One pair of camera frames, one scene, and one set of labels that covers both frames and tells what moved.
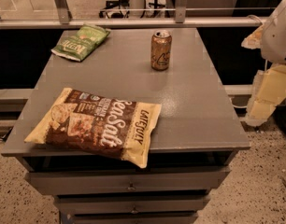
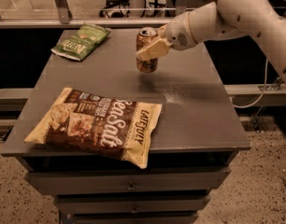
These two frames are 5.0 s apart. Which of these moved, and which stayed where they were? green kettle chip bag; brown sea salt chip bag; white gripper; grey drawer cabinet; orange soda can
Moved: orange soda can; white gripper
Stayed: green kettle chip bag; brown sea salt chip bag; grey drawer cabinet
